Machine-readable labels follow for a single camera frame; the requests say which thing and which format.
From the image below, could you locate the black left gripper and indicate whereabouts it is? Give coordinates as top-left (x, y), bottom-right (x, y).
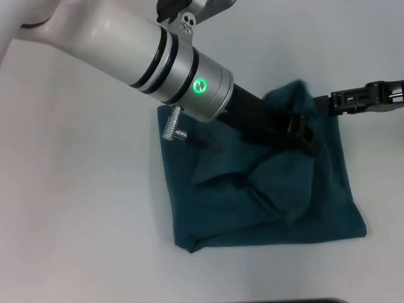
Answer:
top-left (220, 81), bottom-right (320, 157)

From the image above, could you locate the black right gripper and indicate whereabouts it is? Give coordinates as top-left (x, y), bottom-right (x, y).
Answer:
top-left (313, 79), bottom-right (404, 117)

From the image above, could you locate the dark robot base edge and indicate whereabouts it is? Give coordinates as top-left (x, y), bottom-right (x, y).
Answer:
top-left (278, 298), bottom-right (348, 303)

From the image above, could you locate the teal blue FREE print T-shirt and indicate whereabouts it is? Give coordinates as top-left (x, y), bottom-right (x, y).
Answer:
top-left (157, 79), bottom-right (369, 254)

